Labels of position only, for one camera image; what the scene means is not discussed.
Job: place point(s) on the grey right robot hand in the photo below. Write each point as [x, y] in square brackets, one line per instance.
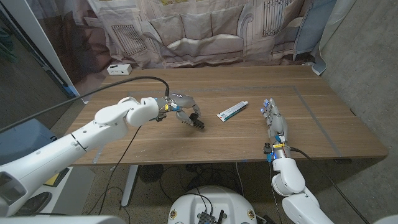
[276, 124]

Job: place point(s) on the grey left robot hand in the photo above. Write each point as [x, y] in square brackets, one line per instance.
[182, 101]

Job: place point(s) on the black claw hair clip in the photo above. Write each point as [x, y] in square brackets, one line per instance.
[199, 124]

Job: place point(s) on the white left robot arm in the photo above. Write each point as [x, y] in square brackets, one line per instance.
[99, 130]

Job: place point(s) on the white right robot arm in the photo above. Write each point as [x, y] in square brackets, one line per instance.
[289, 177]

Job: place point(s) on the white green toothpaste tube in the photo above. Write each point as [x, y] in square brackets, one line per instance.
[231, 111]

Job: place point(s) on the white power box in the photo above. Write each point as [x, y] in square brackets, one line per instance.
[119, 69]

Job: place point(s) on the printed sofa room backdrop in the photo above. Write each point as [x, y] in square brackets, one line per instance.
[199, 31]

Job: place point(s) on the round black fan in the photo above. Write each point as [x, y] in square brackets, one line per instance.
[151, 173]

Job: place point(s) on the white table leg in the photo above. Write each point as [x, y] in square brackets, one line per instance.
[129, 186]

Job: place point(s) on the blue grey curtain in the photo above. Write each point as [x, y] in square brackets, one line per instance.
[311, 28]

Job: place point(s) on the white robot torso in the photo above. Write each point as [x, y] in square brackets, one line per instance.
[189, 205]

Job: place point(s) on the black antenna module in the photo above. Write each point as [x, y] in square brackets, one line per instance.
[205, 217]

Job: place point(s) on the white partition panel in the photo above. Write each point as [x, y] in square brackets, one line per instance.
[40, 40]

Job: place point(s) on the blue plastic bin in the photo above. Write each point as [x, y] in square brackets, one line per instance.
[21, 143]

